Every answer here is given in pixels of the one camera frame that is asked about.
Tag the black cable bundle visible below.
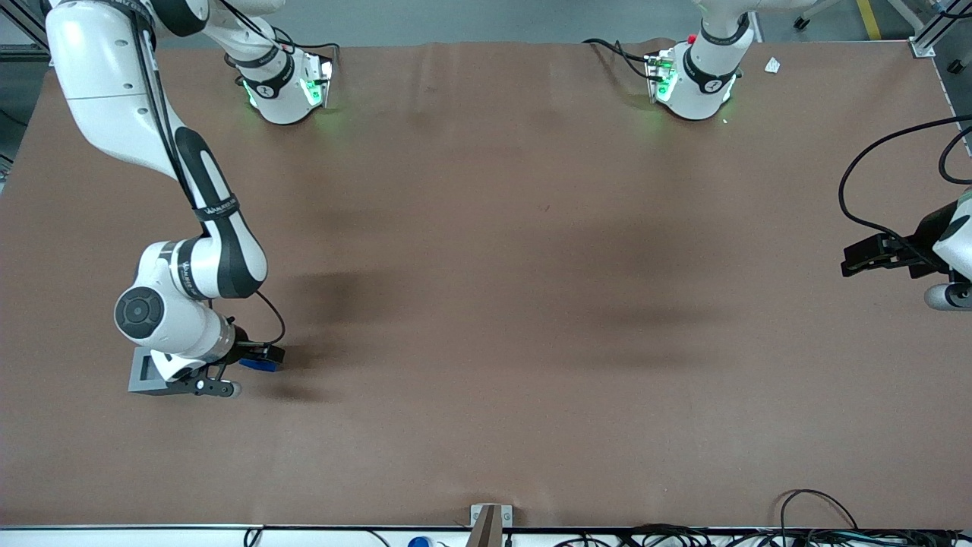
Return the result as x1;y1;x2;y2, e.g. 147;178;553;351
554;523;972;547

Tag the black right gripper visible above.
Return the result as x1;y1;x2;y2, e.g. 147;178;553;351
225;323;287;368

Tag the gray square base block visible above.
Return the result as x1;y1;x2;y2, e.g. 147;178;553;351
128;347;183;397

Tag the black base cable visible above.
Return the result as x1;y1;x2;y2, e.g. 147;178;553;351
228;0;340;77
582;38;663;81

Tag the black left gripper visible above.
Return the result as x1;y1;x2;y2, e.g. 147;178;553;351
841;201;959;278

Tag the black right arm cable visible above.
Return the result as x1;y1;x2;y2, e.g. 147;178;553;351
129;0;287;346

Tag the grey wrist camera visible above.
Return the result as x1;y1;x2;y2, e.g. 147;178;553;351
924;281;972;312
163;363;242;399

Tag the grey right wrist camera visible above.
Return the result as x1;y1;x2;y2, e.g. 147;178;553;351
163;363;242;399

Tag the silver metal bracket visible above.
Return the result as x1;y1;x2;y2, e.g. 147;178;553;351
470;504;513;529

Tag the black arched cable loop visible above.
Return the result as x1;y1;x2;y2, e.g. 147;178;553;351
778;489;860;533

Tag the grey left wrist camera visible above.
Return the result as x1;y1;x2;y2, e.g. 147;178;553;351
924;281;972;312

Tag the black left base cable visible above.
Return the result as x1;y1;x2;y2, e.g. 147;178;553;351
582;38;663;81

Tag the brown upright post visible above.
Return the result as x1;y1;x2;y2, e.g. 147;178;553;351
469;505;503;547

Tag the long black wrist cable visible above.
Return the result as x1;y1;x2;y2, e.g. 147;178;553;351
838;114;972;255

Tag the brown paper table cover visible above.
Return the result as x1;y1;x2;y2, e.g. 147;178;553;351
0;40;972;530

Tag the short black looped cable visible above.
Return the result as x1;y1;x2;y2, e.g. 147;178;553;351
939;125;972;185

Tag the black right base cable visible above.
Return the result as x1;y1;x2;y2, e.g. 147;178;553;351
228;0;340;77

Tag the aluminium frame profile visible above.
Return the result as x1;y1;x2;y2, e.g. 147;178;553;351
910;0;972;58
0;0;58;63

